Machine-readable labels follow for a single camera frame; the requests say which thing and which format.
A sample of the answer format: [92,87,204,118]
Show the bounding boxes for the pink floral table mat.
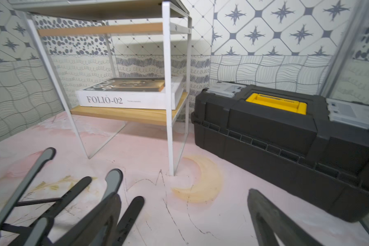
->
[0,113,369,246]

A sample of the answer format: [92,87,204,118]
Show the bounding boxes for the black yellow toolbox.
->
[191,83,369,222]

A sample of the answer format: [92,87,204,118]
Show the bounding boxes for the white wooden shelf rack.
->
[21,1,192,175]

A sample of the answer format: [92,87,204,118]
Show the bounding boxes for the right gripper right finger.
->
[247,189,321,246]

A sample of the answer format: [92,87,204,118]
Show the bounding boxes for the Folio-02 white book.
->
[76,77,166,110]

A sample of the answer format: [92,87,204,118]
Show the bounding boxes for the grey folding laptop stand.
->
[0,148,145,246]

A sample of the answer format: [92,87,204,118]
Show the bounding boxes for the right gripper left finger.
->
[54,193,122,246]

